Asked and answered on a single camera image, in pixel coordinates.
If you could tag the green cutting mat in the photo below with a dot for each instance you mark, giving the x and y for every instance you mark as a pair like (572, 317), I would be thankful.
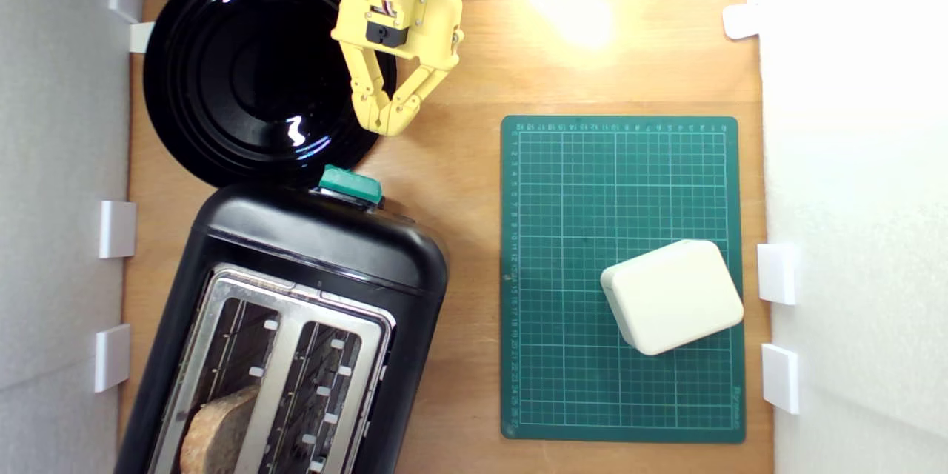
(578, 237)

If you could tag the white rounded block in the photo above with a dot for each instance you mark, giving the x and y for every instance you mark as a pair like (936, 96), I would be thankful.
(674, 296)

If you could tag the green toaster lever knob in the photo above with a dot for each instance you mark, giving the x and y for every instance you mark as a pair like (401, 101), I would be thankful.
(349, 185)

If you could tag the brown bread slice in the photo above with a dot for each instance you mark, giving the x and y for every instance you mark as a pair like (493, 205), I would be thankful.
(218, 429)

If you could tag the black round plate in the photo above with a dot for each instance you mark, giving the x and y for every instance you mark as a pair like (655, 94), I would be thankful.
(244, 67)

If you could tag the black two-slot toaster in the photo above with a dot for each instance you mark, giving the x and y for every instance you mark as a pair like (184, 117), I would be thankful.
(318, 252)

